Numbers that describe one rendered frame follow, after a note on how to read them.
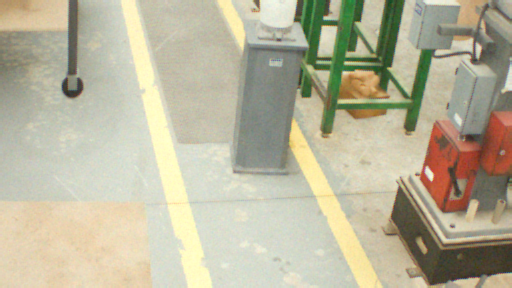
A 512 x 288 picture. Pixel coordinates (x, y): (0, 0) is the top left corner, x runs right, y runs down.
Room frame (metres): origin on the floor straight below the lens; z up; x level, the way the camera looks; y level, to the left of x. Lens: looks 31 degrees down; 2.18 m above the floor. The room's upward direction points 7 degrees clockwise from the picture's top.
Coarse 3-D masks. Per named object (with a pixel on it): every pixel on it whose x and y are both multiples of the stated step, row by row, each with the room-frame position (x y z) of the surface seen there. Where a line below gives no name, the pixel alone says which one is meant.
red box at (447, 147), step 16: (432, 128) 2.92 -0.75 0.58; (448, 128) 2.87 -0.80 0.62; (432, 144) 2.89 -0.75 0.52; (448, 144) 2.77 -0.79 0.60; (464, 144) 2.75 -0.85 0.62; (432, 160) 2.85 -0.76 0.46; (448, 160) 2.74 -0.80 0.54; (464, 160) 2.70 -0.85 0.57; (432, 176) 2.82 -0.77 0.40; (448, 176) 2.71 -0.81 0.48; (464, 176) 2.71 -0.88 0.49; (432, 192) 2.79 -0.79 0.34; (448, 192) 2.70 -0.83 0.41; (464, 192) 2.72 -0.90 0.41; (448, 208) 2.70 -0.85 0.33; (464, 208) 2.72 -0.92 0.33
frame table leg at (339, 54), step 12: (348, 0) 3.70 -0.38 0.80; (348, 12) 3.70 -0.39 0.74; (348, 24) 3.70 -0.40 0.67; (336, 36) 3.73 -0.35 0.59; (348, 36) 3.71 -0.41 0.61; (336, 48) 3.70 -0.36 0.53; (336, 60) 3.69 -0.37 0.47; (336, 72) 3.70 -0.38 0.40; (336, 84) 3.70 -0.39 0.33; (336, 96) 3.70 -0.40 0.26; (324, 108) 3.73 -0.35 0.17; (336, 108) 3.71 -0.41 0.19; (324, 120) 3.70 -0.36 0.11; (324, 132) 3.69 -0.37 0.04
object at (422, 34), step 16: (416, 0) 3.01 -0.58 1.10; (432, 0) 2.99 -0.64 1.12; (448, 0) 3.02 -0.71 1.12; (416, 16) 2.99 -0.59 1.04; (432, 16) 2.94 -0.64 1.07; (448, 16) 2.97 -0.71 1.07; (416, 32) 2.96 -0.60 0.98; (432, 32) 2.95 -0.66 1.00; (416, 48) 2.94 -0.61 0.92; (432, 48) 2.95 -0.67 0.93; (448, 48) 2.98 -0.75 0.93
